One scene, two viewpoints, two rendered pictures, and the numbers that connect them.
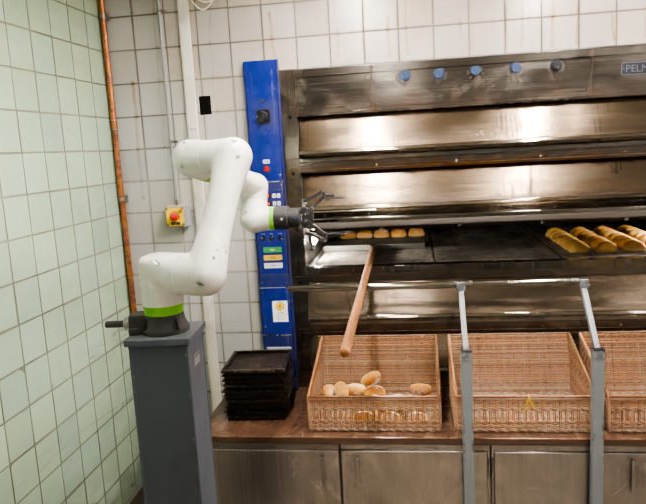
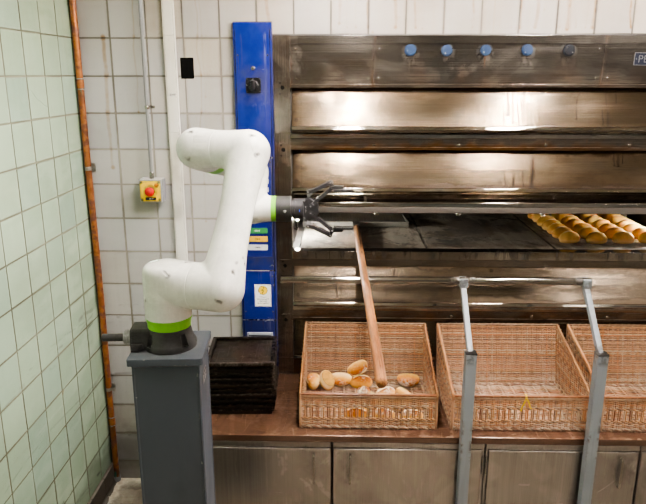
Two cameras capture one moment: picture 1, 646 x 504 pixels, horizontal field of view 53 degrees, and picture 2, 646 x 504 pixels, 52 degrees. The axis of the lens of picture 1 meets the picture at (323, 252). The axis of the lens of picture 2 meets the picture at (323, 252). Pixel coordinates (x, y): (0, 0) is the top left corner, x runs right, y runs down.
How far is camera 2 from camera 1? 0.42 m
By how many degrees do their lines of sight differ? 9
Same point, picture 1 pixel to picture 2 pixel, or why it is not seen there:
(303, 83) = (298, 50)
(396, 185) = (393, 167)
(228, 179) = (246, 180)
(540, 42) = (555, 24)
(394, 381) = not seen: hidden behind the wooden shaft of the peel
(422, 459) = (416, 457)
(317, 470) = (307, 468)
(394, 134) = (395, 113)
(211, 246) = (230, 258)
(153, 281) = (161, 294)
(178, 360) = (188, 380)
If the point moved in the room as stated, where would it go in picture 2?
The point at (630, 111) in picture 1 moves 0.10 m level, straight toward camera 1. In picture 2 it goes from (638, 103) to (641, 105)
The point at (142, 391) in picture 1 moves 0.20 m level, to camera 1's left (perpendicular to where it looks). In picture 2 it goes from (146, 413) to (71, 417)
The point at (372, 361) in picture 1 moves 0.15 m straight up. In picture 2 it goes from (358, 349) to (359, 318)
